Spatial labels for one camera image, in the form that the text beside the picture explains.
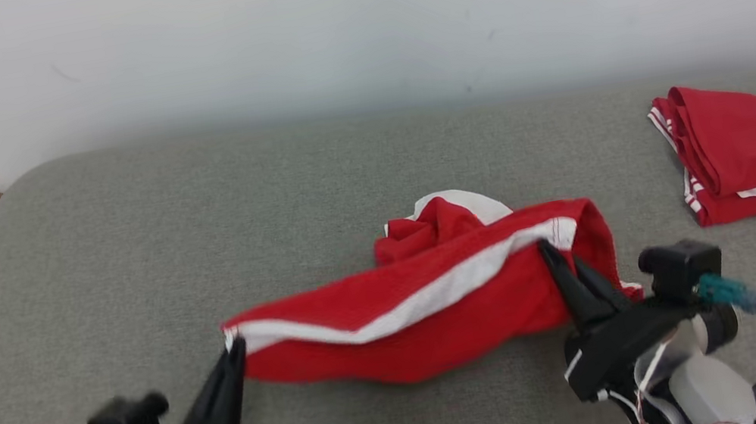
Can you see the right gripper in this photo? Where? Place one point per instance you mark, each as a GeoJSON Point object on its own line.
{"type": "Point", "coordinates": [616, 349]}

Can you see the red shorts white trim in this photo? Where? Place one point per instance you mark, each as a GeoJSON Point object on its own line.
{"type": "Point", "coordinates": [443, 324]}

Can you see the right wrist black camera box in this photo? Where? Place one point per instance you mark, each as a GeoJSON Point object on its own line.
{"type": "Point", "coordinates": [679, 265]}

